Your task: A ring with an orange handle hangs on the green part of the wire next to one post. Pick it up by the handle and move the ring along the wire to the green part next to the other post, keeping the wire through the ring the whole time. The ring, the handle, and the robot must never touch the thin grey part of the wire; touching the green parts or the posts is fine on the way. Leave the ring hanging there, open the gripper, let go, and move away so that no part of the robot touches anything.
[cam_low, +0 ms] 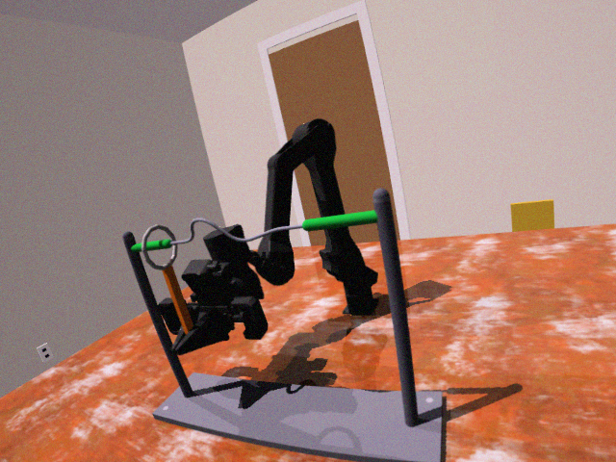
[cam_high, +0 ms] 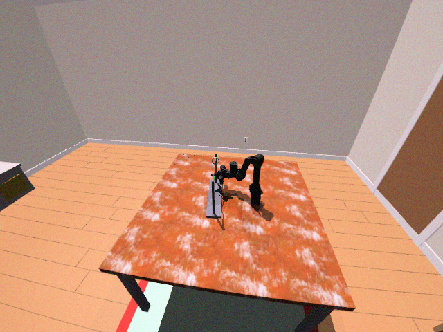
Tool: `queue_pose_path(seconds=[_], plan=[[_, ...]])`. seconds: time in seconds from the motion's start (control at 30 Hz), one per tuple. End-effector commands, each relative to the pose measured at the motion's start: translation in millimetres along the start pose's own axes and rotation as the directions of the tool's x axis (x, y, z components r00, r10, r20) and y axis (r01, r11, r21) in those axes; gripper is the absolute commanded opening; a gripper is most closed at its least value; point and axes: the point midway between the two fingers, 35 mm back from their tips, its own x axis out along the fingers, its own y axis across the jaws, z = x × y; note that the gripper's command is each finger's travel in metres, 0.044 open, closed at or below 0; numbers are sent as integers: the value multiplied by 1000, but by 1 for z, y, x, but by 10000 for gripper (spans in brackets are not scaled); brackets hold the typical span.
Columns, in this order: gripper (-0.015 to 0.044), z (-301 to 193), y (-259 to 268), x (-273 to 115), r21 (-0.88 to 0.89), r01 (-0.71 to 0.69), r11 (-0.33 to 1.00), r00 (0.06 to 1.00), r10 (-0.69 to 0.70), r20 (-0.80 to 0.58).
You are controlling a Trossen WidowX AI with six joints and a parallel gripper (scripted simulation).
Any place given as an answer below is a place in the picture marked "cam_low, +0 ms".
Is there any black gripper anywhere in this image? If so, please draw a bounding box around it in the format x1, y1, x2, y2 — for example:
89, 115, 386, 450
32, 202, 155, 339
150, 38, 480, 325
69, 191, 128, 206
158, 279, 269, 355

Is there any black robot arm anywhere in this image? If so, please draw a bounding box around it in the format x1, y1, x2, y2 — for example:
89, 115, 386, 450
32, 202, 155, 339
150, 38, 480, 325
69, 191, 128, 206
182, 118, 378, 316

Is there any orange handle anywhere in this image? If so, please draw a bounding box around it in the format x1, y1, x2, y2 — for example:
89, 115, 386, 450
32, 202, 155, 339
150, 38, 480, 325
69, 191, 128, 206
141, 224, 193, 335

